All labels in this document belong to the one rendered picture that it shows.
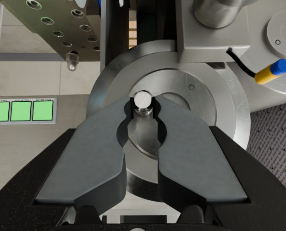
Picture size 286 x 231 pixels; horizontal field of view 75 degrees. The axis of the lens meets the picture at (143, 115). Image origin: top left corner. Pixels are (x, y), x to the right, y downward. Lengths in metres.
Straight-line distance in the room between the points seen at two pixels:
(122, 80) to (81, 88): 2.61
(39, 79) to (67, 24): 2.58
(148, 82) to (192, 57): 0.04
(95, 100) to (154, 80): 0.06
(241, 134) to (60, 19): 0.38
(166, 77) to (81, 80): 2.67
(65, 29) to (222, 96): 0.38
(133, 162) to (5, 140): 0.50
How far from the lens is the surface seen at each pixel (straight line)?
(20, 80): 3.13
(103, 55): 0.20
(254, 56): 0.21
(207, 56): 0.17
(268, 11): 0.24
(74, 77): 2.85
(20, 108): 0.60
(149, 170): 0.16
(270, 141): 0.36
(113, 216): 0.54
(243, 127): 0.19
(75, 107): 0.54
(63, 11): 0.42
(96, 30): 0.42
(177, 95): 0.16
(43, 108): 0.57
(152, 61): 0.17
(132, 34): 2.21
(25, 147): 0.59
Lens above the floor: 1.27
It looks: 8 degrees down
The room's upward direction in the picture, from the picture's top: 179 degrees clockwise
